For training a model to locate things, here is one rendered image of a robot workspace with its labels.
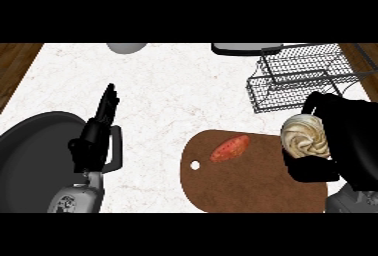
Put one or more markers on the grey round object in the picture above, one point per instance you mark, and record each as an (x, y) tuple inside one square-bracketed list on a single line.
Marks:
[(126, 47)]

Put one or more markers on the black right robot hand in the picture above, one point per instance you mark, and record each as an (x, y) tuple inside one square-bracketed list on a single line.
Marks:
[(352, 133)]

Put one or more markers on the dark grey pan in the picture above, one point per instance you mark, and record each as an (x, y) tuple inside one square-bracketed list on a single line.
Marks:
[(35, 163)]

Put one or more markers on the brown wooden cutting board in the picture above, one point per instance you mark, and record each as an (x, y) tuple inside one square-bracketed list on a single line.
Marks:
[(252, 176)]

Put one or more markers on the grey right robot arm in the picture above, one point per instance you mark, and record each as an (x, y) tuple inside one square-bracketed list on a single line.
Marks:
[(352, 201)]

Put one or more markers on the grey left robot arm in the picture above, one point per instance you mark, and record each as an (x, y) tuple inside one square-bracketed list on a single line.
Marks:
[(76, 196)]

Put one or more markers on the dark rimmed pale appliance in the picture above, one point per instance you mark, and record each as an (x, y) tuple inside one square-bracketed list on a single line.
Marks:
[(244, 48)]

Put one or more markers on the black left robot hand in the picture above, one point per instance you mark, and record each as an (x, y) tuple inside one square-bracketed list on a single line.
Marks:
[(95, 133)]

